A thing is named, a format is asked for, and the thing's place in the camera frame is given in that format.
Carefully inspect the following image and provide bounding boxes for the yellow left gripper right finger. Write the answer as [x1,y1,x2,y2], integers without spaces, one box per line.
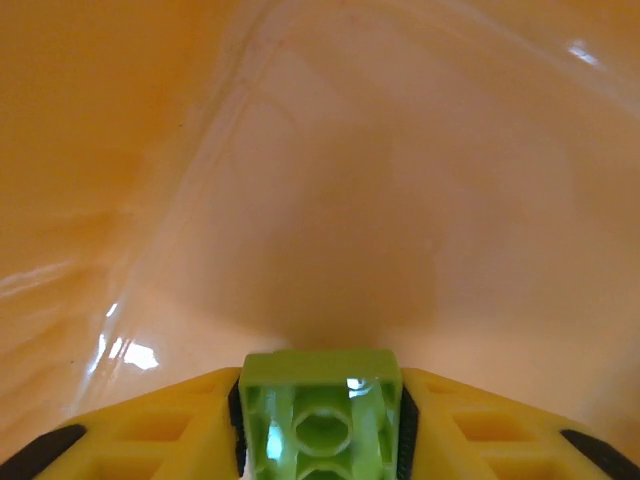
[397,367,640,480]

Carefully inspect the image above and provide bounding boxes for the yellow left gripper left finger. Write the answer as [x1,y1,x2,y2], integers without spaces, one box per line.
[0,367,247,480]

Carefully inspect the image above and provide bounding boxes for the green lego brick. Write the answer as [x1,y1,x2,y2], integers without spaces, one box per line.
[238,348,405,480]

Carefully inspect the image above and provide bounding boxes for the orange plastic container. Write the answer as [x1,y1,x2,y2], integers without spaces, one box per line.
[0,0,640,480]

